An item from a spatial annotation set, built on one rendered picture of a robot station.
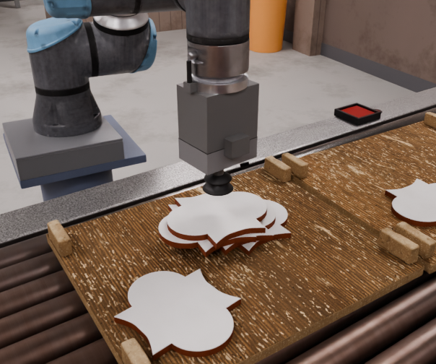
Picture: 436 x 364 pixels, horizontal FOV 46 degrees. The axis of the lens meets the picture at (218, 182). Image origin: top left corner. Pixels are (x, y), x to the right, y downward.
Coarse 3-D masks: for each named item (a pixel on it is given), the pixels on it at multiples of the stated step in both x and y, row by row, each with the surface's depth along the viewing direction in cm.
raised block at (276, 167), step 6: (270, 156) 92; (264, 162) 92; (270, 162) 90; (276, 162) 90; (282, 162) 89; (264, 168) 92; (270, 168) 91; (276, 168) 89; (282, 168) 88; (288, 168) 88; (276, 174) 89; (282, 174) 88; (288, 174) 88; (282, 180) 88; (288, 180) 89
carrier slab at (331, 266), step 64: (192, 192) 86; (256, 192) 86; (64, 256) 70; (128, 256) 70; (192, 256) 70; (256, 256) 70; (320, 256) 70; (384, 256) 70; (256, 320) 60; (320, 320) 60
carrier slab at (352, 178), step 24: (360, 144) 102; (384, 144) 102; (408, 144) 102; (432, 144) 102; (312, 168) 93; (336, 168) 93; (360, 168) 93; (384, 168) 93; (408, 168) 93; (432, 168) 93; (312, 192) 88; (336, 192) 86; (360, 192) 86; (384, 192) 86; (360, 216) 79; (384, 216) 79; (432, 264) 69
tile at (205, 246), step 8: (168, 208) 77; (160, 224) 72; (160, 232) 70; (168, 232) 70; (168, 240) 69; (176, 240) 69; (184, 240) 69; (192, 240) 69; (200, 240) 69; (208, 240) 69; (232, 240) 69; (240, 240) 70; (248, 240) 70; (200, 248) 68; (208, 248) 67
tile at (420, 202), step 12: (420, 180) 87; (396, 192) 84; (408, 192) 84; (420, 192) 84; (432, 192) 84; (396, 204) 80; (408, 204) 80; (420, 204) 80; (432, 204) 80; (396, 216) 79; (408, 216) 78; (420, 216) 78; (432, 216) 78
